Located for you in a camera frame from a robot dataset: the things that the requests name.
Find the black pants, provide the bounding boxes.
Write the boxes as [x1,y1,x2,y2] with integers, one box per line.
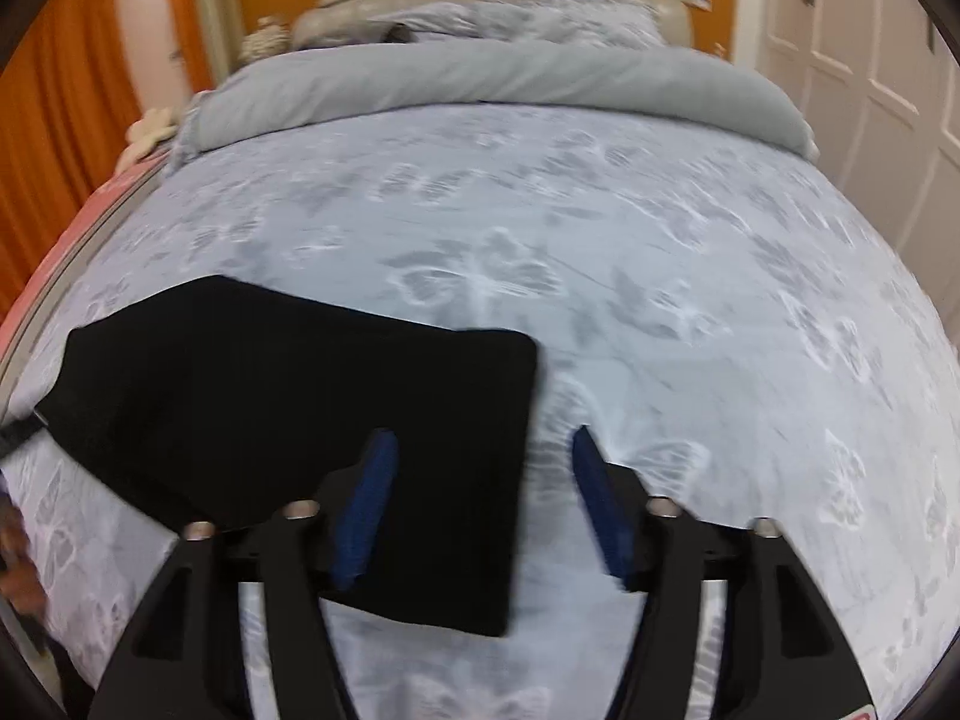
[36,275,539,637]

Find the person's left hand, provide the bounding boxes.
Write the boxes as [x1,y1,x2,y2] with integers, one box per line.
[2,494,47,621]

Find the pink bed side panel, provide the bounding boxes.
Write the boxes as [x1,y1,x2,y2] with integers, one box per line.
[2,148,169,353]

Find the white flower plush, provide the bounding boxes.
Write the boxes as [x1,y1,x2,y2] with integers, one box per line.
[114,107,179,176]

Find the orange curtain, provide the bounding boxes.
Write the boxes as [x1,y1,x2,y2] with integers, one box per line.
[2,0,212,307]

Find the butterfly patterned bed sheet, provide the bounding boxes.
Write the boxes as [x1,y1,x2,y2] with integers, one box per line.
[10,106,958,718]

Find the white ornament on nightstand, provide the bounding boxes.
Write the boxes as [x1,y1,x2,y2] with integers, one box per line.
[238,15,291,67]

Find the grey rolled duvet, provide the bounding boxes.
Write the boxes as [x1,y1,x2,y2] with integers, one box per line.
[164,39,818,174]

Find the butterfly patterned pillow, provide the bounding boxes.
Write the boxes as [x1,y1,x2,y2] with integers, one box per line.
[371,0,667,50]

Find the white wardrobe doors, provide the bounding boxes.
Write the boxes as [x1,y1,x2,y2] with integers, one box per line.
[761,0,958,307]

